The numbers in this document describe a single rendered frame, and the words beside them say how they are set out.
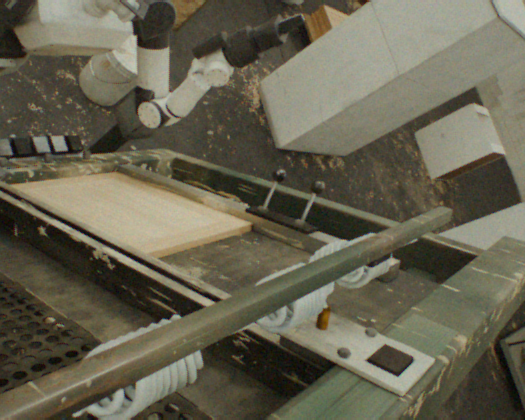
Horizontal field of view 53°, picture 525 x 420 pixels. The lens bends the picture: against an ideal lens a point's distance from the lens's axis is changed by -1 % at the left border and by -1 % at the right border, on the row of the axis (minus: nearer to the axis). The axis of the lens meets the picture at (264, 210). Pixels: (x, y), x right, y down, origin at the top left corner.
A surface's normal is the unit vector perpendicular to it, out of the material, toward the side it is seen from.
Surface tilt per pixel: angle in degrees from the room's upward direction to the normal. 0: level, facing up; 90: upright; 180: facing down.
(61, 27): 68
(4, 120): 0
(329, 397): 52
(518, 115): 90
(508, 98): 90
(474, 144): 90
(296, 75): 90
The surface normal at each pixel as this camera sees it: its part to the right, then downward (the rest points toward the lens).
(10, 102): 0.69, -0.36
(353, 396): 0.13, -0.95
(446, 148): -0.66, 0.00
